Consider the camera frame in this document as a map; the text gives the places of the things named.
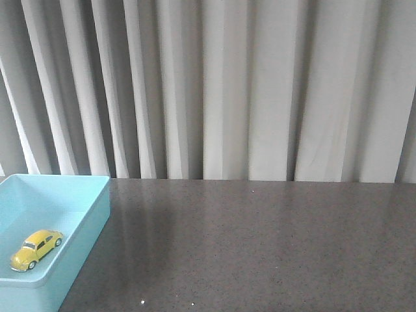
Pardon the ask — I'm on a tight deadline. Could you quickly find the yellow toy beetle car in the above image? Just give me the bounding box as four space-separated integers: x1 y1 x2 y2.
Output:
10 229 64 272

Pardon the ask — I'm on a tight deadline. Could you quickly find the grey pleated curtain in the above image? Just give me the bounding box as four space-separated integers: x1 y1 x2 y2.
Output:
1 1 415 183

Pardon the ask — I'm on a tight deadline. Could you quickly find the light blue plastic box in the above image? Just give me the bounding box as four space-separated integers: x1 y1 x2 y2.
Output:
1 174 111 311

